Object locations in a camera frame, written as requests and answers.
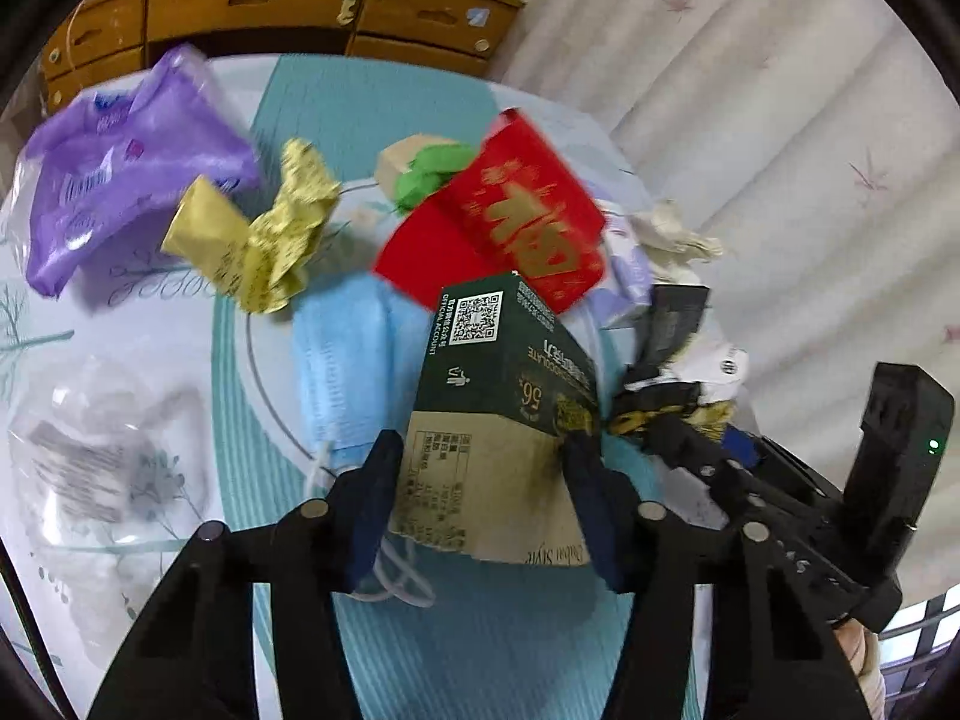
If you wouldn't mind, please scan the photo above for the metal window railing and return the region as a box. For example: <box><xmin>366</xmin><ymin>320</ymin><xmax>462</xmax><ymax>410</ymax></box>
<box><xmin>877</xmin><ymin>585</ymin><xmax>953</xmax><ymax>691</ymax></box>

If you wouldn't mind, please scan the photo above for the red gold-print paper box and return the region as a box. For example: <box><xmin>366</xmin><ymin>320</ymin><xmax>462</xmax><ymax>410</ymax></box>
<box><xmin>373</xmin><ymin>109</ymin><xmax>608</xmax><ymax>316</ymax></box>

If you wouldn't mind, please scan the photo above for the white curtain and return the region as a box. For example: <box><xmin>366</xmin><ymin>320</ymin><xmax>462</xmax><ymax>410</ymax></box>
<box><xmin>487</xmin><ymin>0</ymin><xmax>960</xmax><ymax>616</ymax></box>

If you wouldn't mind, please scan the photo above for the beige sponge block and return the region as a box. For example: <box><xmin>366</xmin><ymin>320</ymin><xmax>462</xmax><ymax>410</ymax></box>
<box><xmin>375</xmin><ymin>133</ymin><xmax>466</xmax><ymax>200</ymax></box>

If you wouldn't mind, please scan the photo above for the white paper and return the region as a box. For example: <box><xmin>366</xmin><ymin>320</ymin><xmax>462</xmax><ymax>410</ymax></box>
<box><xmin>630</xmin><ymin>199</ymin><xmax>725</xmax><ymax>267</ymax></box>

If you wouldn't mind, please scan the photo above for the wooden desk with drawers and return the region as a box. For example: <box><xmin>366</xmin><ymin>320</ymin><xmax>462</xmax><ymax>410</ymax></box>
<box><xmin>41</xmin><ymin>0</ymin><xmax>526</xmax><ymax>102</ymax></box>

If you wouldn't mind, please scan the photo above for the round glass plate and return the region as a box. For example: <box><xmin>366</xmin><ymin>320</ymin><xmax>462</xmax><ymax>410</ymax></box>
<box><xmin>244</xmin><ymin>178</ymin><xmax>601</xmax><ymax>470</ymax></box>

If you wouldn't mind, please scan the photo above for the crumpled gold wrapper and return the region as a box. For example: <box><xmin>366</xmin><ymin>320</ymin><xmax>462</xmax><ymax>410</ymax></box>
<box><xmin>161</xmin><ymin>139</ymin><xmax>342</xmax><ymax>316</ymax></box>

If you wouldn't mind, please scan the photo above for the person's right forearm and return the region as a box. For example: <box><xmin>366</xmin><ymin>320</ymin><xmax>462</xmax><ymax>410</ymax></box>
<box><xmin>832</xmin><ymin>615</ymin><xmax>890</xmax><ymax>720</ymax></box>

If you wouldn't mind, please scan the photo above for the dark green cardboard box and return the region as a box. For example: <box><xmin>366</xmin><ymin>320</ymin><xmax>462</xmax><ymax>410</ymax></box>
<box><xmin>386</xmin><ymin>270</ymin><xmax>601</xmax><ymax>567</ymax></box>

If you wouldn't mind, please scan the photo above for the teal table runner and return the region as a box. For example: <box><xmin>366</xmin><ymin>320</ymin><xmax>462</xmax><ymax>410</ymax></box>
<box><xmin>210</xmin><ymin>52</ymin><xmax>706</xmax><ymax>720</ymax></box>

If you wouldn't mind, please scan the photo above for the blue face mask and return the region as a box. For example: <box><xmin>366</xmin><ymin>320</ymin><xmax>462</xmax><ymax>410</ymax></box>
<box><xmin>291</xmin><ymin>277</ymin><xmax>440</xmax><ymax>608</ymax></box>

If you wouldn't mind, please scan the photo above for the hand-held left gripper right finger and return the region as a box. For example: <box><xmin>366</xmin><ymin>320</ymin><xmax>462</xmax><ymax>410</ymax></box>
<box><xmin>562</xmin><ymin>431</ymin><xmax>875</xmax><ymax>720</ymax></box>

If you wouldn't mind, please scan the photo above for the clear plastic packaging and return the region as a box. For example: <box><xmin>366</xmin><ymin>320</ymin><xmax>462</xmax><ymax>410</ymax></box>
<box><xmin>7</xmin><ymin>360</ymin><xmax>211</xmax><ymax>548</ymax></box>

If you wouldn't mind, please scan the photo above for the green paper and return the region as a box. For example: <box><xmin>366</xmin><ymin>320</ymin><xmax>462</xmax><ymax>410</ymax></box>
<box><xmin>394</xmin><ymin>142</ymin><xmax>477</xmax><ymax>215</ymax></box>

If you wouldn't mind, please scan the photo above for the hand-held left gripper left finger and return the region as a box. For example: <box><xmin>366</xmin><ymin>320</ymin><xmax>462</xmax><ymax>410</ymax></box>
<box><xmin>86</xmin><ymin>431</ymin><xmax>406</xmax><ymax>720</ymax></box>

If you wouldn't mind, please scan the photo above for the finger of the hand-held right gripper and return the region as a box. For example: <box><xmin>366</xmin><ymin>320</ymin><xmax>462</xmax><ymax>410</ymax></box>
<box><xmin>649</xmin><ymin>414</ymin><xmax>755</xmax><ymax>526</ymax></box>

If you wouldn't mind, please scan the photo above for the purple plastic packet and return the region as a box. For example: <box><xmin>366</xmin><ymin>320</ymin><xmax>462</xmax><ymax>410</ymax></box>
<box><xmin>22</xmin><ymin>45</ymin><xmax>263</xmax><ymax>301</ymax></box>

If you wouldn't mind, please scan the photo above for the black and gold wrapper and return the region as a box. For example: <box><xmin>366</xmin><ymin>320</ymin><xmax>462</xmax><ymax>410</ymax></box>
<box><xmin>607</xmin><ymin>285</ymin><xmax>732</xmax><ymax>440</ymax></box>

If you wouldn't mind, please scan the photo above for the small purple white packet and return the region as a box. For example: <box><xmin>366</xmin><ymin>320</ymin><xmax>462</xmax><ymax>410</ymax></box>
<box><xmin>585</xmin><ymin>202</ymin><xmax>657</xmax><ymax>331</ymax></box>

